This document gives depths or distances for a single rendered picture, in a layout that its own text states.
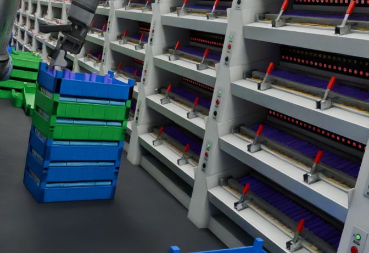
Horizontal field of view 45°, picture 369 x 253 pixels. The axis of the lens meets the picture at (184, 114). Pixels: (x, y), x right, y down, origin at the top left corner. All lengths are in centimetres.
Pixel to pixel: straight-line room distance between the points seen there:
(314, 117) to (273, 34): 32
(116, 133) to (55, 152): 24
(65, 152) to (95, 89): 25
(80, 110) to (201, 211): 57
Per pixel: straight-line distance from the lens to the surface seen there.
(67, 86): 159
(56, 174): 167
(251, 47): 159
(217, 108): 161
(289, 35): 137
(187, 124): 181
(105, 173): 175
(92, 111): 165
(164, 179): 204
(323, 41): 126
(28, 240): 145
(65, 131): 163
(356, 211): 114
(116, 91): 167
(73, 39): 168
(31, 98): 318
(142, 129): 223
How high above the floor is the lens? 67
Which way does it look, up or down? 10 degrees down
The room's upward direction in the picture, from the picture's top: 11 degrees clockwise
